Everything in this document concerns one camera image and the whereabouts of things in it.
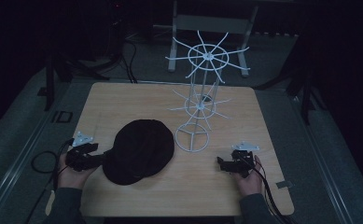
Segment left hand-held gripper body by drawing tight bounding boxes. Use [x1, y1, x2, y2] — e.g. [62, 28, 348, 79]
[64, 131, 104, 172]

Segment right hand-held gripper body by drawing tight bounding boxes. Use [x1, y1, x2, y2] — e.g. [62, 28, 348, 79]
[219, 141, 260, 179]

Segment black cap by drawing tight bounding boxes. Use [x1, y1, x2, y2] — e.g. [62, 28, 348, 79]
[102, 119, 175, 187]

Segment white wire display rack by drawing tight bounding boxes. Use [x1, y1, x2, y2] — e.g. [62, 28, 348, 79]
[165, 30, 251, 153]

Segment person's right hand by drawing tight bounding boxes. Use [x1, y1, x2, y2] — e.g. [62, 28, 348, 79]
[232, 155, 263, 197]

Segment person's left hand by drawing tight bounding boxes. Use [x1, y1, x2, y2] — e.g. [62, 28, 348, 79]
[57, 152, 97, 190]

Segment grey tape piece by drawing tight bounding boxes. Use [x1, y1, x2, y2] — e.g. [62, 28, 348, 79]
[275, 180, 295, 189]

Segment dark stand legs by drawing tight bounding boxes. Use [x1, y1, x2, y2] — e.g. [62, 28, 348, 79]
[257, 59, 329, 125]

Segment black tripod stand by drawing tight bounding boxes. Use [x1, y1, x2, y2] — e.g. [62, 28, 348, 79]
[37, 18, 133, 112]

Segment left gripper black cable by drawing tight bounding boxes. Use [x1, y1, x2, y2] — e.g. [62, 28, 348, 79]
[23, 138, 75, 224]

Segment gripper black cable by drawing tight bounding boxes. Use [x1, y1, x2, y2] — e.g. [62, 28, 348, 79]
[23, 138, 75, 224]
[238, 152, 299, 224]

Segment black rectangular floor bracket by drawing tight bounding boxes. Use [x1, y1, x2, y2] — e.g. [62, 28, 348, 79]
[51, 110, 75, 123]

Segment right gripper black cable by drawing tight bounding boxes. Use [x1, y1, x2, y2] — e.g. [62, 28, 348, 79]
[238, 152, 299, 224]

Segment black floor cable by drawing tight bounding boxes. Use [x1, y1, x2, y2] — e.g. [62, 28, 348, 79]
[119, 31, 159, 84]

